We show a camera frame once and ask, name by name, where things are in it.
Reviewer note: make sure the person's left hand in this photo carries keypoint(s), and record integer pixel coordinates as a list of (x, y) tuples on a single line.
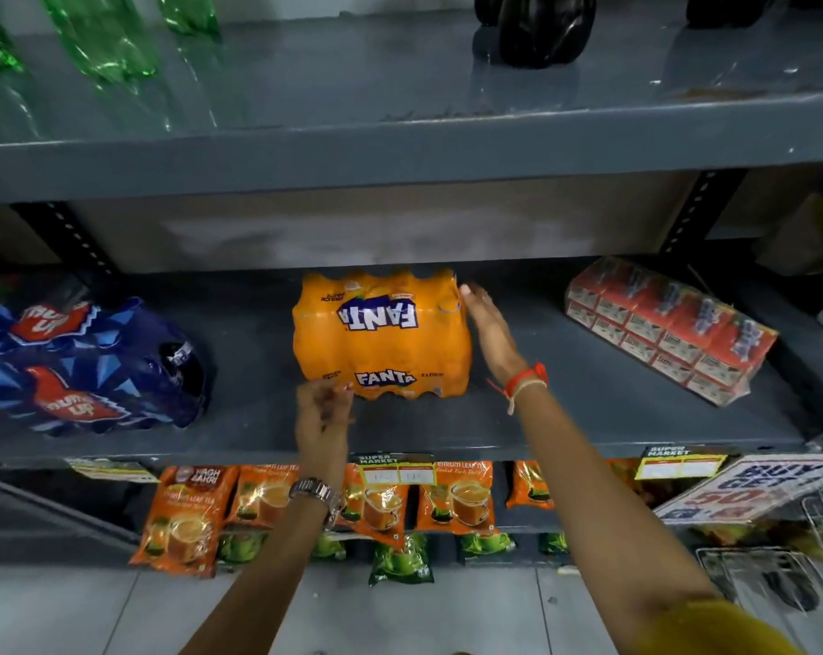
[(322, 429)]

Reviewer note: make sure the person's right hand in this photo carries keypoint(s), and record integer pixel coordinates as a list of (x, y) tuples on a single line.
[(496, 341)]

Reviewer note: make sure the person's left fingers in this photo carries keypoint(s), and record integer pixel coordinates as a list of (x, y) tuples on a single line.
[(326, 396)]

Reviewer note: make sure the person's right fingers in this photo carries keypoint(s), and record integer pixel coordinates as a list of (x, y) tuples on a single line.
[(478, 308)]

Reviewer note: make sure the orange soda bottle pack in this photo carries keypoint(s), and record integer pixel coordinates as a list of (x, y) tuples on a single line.
[(377, 347)]

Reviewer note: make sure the person's right forearm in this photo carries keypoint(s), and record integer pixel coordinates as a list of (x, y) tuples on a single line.
[(609, 511)]

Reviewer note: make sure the person's left forearm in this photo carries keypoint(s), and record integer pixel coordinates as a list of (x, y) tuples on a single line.
[(268, 572)]

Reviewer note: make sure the silver wristwatch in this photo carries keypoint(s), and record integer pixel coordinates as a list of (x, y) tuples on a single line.
[(316, 491)]

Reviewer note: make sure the yellow shelf price label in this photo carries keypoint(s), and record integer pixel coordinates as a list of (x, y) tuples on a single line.
[(681, 463), (397, 472)]

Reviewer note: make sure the green tea packet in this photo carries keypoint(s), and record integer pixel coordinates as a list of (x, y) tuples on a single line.
[(554, 544), (329, 549), (486, 544), (242, 547), (401, 562)]

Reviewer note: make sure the grey metal shelving rack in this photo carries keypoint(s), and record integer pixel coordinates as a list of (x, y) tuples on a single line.
[(384, 156)]

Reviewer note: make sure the row of orange tea packets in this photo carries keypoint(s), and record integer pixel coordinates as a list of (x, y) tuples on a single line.
[(186, 515)]

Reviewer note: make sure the red juice carton pack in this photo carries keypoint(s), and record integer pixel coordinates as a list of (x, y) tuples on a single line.
[(677, 327)]

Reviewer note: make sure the blue cola bottle pack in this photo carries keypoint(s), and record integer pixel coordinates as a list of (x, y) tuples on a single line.
[(104, 375)]

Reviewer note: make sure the black soda bottle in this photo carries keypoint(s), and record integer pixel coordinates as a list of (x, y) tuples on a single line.
[(541, 27), (728, 6)]

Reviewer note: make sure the white and red offer sign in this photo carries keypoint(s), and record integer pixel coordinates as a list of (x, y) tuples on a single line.
[(745, 491)]

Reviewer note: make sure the brown cardboard box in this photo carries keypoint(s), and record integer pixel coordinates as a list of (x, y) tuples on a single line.
[(804, 231)]

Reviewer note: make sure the yellow sleeve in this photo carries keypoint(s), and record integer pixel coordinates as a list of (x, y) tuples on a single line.
[(711, 631)]

